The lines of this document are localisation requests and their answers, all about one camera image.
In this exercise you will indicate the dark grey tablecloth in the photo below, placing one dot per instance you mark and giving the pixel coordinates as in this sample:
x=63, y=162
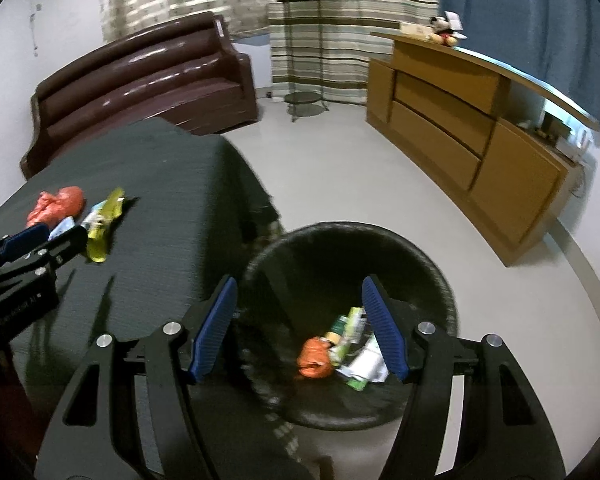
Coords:
x=170, y=210

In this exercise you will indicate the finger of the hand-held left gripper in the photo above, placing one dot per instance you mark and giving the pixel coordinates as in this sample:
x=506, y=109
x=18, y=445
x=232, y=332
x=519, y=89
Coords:
x=25, y=241
x=70, y=246

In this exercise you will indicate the long white packet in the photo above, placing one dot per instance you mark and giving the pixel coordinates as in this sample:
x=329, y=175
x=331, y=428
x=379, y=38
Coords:
x=367, y=367

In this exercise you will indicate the orange wrapper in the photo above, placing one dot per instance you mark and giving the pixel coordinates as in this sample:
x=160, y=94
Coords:
x=314, y=359

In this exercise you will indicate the green bottle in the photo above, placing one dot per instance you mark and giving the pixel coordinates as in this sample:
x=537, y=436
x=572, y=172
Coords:
x=339, y=340

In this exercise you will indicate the striped beige curtain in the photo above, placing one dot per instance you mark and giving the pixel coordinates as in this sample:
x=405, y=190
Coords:
x=355, y=25

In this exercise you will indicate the brown leather sofa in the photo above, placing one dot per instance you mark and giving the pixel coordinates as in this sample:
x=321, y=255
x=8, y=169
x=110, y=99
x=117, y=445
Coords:
x=145, y=80

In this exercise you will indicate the red plastic bag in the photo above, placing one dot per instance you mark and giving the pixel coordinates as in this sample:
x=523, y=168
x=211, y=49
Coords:
x=57, y=205

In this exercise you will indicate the bin with black bag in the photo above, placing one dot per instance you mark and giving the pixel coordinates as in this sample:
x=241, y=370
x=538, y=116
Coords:
x=330, y=260

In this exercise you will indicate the light blue printed wrapper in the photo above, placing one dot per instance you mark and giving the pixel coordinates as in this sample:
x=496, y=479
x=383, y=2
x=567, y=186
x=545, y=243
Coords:
x=62, y=229

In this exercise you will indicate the white green printed packet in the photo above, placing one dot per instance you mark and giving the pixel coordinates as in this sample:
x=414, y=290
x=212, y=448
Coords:
x=352, y=327

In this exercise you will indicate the small cardboard box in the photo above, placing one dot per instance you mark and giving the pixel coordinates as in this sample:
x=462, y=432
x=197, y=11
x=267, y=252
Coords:
x=414, y=29

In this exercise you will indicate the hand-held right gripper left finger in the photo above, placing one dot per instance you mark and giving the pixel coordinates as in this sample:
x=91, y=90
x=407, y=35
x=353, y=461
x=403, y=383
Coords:
x=212, y=330

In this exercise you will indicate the white device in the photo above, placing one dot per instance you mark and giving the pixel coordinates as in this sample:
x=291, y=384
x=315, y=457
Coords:
x=575, y=145

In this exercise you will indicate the mouse plush toy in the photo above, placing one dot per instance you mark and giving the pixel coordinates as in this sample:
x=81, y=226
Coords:
x=445, y=32

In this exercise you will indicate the wooden cabinet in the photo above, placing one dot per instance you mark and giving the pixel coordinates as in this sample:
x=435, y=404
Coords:
x=430, y=130

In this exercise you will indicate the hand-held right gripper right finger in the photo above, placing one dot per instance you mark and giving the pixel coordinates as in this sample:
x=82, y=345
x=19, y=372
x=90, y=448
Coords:
x=385, y=330

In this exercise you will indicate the blue curtain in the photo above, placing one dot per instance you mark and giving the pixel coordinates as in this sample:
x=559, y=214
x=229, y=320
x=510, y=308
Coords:
x=520, y=15

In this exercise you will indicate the olive green wrapper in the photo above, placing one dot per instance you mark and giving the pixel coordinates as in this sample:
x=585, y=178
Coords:
x=105, y=230

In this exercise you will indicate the black metal plant stand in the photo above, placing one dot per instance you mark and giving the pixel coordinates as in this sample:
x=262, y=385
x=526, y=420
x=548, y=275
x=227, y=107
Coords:
x=305, y=105

